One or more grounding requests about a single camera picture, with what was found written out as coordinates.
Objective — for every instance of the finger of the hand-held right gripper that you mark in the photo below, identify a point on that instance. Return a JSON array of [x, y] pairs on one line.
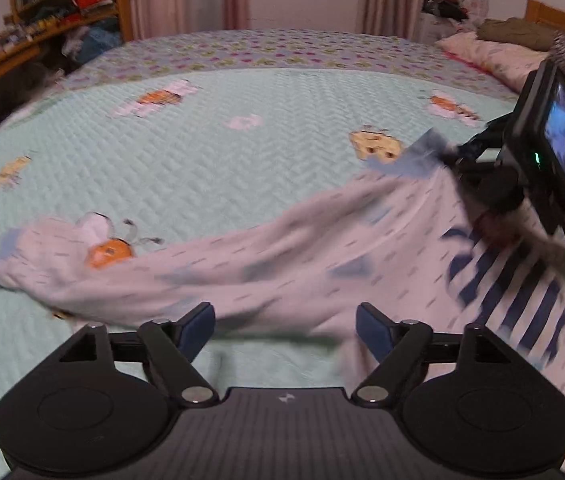
[[467, 164], [487, 132]]

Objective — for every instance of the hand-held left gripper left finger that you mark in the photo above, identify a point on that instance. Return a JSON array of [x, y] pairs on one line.
[[197, 330]]

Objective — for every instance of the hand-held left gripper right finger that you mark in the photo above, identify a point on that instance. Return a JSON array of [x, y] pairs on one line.
[[372, 332]]

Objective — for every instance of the white printed pajama top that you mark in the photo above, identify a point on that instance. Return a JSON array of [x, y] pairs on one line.
[[287, 270]]

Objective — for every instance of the pink floral pillow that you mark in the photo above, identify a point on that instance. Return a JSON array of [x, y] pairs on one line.
[[492, 57]]

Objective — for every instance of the olive green garment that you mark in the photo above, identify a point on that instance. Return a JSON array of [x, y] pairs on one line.
[[517, 34]]

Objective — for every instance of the nightstand clutter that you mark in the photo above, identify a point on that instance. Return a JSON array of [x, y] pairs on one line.
[[450, 7]]

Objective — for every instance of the green quilted bedspread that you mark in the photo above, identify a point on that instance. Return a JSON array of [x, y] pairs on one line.
[[212, 160]]

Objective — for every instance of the dark grey chair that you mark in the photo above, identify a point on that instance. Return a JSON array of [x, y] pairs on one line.
[[22, 85]]

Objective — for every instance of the blue plastic bag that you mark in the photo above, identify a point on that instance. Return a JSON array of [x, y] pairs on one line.
[[97, 42]]

